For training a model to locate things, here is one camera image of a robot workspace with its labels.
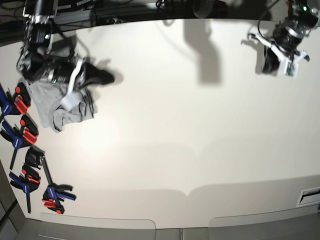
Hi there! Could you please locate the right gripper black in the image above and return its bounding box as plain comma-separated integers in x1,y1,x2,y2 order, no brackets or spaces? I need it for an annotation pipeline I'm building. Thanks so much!
46,62,115,89

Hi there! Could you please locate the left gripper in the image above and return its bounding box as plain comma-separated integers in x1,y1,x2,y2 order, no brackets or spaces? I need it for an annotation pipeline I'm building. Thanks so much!
261,23,304,74

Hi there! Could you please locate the grey T-shirt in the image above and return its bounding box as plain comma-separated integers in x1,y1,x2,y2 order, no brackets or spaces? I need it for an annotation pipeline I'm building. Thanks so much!
18,47,99,133

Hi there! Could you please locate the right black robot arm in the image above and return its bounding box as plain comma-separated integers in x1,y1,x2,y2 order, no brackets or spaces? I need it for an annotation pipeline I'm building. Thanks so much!
16,0,115,89

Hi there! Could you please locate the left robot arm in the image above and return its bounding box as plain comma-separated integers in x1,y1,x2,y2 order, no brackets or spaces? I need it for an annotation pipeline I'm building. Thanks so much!
255,0,320,77

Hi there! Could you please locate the top blue red bar clamp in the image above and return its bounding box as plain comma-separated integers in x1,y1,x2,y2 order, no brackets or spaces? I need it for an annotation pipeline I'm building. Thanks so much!
0,81,31,122

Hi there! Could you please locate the blue red bar clamp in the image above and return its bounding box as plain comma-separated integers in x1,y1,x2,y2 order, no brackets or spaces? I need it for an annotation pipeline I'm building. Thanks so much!
9,163,41,214
0,114,39,170
0,81,31,122

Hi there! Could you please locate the long bar clamp black pad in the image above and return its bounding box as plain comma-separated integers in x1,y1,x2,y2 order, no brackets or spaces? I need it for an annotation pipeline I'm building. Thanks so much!
25,147,77,215

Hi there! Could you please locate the white label plate on table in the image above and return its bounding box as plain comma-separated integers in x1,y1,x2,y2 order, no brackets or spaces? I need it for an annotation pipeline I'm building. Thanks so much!
296,186,320,208

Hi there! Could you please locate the aluminium frame rail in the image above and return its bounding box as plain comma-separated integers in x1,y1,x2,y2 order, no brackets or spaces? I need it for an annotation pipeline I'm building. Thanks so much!
54,8,99,25

